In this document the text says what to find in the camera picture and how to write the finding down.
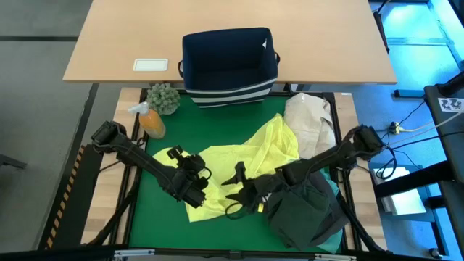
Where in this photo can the light wooden desk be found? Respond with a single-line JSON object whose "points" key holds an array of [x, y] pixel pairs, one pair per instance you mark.
{"points": [[253, 14]]}

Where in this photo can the white paper with black marks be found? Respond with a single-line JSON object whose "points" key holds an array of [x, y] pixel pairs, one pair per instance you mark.
{"points": [[451, 104]]}

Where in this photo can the beige folded garment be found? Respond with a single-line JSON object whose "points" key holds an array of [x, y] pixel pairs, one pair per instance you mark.
{"points": [[311, 119]]}

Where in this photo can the orange spray bottle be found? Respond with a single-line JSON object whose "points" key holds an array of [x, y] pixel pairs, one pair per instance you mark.
{"points": [[152, 123]]}

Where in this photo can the black panel with hazard stripes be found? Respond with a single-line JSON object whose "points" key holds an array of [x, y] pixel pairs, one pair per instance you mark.
{"points": [[72, 203]]}

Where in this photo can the yellow black power connector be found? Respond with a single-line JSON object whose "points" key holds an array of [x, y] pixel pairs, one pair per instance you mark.
{"points": [[393, 127]]}

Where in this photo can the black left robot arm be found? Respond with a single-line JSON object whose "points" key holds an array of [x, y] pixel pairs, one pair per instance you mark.
{"points": [[145, 163]]}

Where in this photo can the wooden table side board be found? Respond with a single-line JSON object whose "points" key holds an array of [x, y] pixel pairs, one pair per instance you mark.
{"points": [[346, 108], [125, 101]]}

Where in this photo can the yellow garment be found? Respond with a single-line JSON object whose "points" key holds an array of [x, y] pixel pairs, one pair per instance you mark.
{"points": [[264, 148]]}

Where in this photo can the white basket label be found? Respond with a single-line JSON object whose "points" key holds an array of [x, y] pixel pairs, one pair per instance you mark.
{"points": [[265, 43]]}

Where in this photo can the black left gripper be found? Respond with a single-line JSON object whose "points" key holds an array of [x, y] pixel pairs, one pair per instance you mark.
{"points": [[195, 174]]}

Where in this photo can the black table frame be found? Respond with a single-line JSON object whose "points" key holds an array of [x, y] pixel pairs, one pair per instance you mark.
{"points": [[181, 250]]}

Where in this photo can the white floor box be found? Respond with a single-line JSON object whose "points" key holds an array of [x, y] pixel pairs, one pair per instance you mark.
{"points": [[402, 203]]}

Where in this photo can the black side table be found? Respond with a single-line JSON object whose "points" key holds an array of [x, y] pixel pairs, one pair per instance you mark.
{"points": [[453, 145]]}

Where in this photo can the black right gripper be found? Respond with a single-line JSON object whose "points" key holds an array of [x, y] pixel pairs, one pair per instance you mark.
{"points": [[261, 192]]}

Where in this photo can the navy white striped laundry basket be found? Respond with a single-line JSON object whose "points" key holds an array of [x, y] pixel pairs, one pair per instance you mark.
{"points": [[228, 98]]}

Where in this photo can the dark green garment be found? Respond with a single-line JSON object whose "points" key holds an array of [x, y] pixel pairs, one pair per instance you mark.
{"points": [[297, 217]]}

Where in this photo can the green table mat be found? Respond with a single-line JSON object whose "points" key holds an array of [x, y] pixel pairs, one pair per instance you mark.
{"points": [[163, 232]]}

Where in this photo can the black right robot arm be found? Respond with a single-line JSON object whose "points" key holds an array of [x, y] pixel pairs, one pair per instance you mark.
{"points": [[326, 159]]}

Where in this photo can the silver metal bracket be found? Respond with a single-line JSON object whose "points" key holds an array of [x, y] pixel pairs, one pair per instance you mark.
{"points": [[134, 252], [335, 257]]}

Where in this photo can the light blue shorts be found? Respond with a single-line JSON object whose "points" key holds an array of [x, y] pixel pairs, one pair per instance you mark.
{"points": [[331, 246]]}

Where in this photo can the potted green succulent plant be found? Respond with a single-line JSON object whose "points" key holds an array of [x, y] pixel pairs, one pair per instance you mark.
{"points": [[163, 98]]}

